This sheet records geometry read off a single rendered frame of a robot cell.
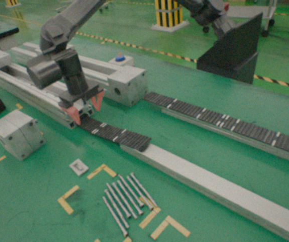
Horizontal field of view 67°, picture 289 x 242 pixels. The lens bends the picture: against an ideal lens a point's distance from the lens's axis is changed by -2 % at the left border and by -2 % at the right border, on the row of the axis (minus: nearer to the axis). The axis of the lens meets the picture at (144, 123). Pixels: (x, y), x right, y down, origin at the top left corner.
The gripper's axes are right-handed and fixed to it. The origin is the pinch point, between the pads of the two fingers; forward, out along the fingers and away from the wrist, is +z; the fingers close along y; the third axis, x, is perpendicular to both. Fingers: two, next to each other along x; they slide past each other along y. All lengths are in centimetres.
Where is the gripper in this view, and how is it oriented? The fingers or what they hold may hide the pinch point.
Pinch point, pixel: (88, 114)
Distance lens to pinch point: 70.3
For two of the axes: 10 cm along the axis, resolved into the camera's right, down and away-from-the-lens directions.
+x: 7.7, 3.3, -5.5
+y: -6.3, 5.6, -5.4
